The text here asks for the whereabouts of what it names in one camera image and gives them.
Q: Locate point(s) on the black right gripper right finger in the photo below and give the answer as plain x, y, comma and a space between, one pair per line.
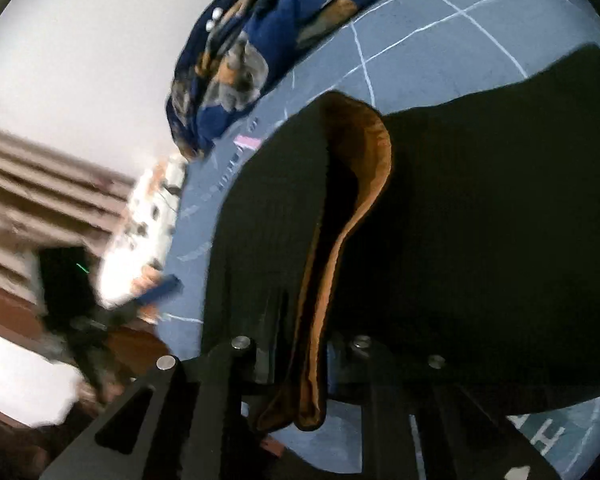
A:
428, 427

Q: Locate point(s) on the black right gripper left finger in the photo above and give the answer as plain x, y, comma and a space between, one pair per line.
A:
182, 420

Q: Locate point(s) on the black pants with orange lining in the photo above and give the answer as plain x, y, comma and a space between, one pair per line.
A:
469, 230

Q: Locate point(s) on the white floral pillow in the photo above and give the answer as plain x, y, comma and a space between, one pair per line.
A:
144, 234

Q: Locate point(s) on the beige pleated curtain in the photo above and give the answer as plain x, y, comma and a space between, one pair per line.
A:
48, 199

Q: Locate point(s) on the dark blue dog-print blanket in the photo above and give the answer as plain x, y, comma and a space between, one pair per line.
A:
237, 52

